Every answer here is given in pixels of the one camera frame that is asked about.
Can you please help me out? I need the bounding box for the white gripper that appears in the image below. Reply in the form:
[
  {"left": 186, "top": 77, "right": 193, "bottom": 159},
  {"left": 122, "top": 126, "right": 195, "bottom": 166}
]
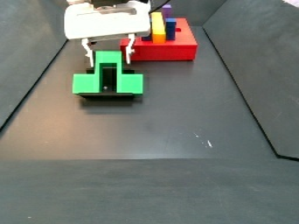
[{"left": 64, "top": 0, "right": 151, "bottom": 67}]

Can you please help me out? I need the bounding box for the yellow arched bar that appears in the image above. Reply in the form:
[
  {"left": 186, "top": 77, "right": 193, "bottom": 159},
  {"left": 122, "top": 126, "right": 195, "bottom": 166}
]
[{"left": 151, "top": 12, "right": 166, "bottom": 44}]

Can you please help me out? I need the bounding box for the red base board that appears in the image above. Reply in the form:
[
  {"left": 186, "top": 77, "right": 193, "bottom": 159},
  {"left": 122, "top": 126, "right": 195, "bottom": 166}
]
[{"left": 131, "top": 18, "right": 198, "bottom": 61}]

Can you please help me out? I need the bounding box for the black angle fixture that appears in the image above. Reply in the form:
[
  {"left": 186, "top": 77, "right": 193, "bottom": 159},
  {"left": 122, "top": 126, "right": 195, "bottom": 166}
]
[{"left": 79, "top": 66, "right": 135, "bottom": 99}]

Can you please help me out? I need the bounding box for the purple post right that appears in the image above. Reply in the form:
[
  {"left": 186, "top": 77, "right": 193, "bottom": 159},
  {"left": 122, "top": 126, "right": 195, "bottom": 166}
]
[{"left": 162, "top": 4, "right": 173, "bottom": 18}]

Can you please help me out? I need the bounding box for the blue post right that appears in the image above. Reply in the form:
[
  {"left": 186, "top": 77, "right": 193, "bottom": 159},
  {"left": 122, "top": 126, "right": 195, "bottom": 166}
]
[{"left": 165, "top": 18, "right": 177, "bottom": 40}]

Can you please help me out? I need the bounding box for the green stepped block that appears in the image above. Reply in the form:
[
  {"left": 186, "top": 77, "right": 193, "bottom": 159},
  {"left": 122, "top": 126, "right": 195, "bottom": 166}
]
[{"left": 72, "top": 51, "right": 144, "bottom": 95}]

